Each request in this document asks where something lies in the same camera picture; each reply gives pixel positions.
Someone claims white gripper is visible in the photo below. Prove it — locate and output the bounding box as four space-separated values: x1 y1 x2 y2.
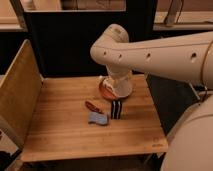
102 65 133 93

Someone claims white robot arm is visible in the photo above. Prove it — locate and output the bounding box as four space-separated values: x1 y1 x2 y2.
90 24 213 171

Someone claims black white striped eraser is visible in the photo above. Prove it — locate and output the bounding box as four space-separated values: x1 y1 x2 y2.
111 100 122 119

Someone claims brown oval wooden piece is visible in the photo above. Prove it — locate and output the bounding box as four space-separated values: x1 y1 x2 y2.
85 101 103 114

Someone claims blue folded cloth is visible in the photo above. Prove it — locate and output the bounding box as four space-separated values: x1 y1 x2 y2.
88 112 108 126

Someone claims black back panel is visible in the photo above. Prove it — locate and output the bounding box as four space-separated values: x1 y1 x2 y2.
24 0 158 77

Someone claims wooden side panel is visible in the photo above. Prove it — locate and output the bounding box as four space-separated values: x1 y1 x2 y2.
0 39 42 148

